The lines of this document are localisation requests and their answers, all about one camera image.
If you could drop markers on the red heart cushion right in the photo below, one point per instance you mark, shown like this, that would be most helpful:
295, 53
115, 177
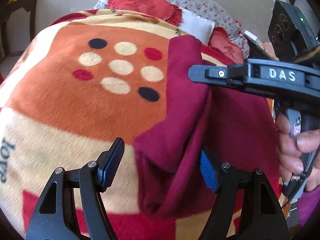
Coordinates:
220, 40

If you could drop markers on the dark carved wooden headboard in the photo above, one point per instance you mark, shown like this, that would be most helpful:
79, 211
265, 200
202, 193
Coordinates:
258, 49

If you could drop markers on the orange red cream fleece blanket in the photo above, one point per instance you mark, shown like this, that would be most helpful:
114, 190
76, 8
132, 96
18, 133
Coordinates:
79, 85

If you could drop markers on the floral bed sheet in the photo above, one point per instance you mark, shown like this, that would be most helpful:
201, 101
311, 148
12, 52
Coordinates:
211, 10

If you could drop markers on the white pillow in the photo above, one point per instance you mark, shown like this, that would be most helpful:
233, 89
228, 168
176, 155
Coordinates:
197, 26

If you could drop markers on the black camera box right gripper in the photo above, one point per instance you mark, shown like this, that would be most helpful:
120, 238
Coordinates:
290, 33

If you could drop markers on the person's right hand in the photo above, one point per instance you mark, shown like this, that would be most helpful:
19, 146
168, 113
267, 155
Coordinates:
290, 149

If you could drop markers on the red heart cushion left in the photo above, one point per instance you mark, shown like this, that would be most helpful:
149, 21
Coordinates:
160, 9

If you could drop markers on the dark wooden console table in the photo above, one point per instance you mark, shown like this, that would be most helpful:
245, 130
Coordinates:
17, 25

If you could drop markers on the maroon knit shirt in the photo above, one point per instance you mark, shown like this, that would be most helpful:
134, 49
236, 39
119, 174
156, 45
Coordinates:
236, 126

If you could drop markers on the red heart cushion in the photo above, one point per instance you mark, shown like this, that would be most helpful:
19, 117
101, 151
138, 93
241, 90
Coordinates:
220, 40
160, 9

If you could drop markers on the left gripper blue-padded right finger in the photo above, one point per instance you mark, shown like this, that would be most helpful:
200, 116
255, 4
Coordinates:
246, 206

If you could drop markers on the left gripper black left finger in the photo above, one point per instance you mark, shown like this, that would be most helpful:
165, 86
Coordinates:
54, 216

